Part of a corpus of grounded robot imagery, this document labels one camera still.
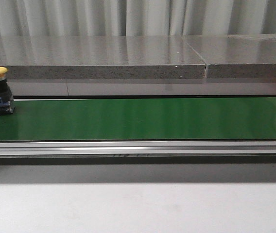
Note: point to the aluminium conveyor side rail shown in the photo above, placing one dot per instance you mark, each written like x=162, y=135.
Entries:
x=164, y=148

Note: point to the green conveyor belt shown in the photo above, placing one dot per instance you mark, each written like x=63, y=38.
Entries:
x=141, y=119

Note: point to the white pleated curtain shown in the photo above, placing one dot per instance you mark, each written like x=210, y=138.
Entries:
x=136, y=17

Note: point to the grey stone slab right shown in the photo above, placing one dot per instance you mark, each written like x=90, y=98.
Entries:
x=236, y=56

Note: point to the grey stone countertop slab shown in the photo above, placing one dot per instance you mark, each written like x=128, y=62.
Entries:
x=99, y=58

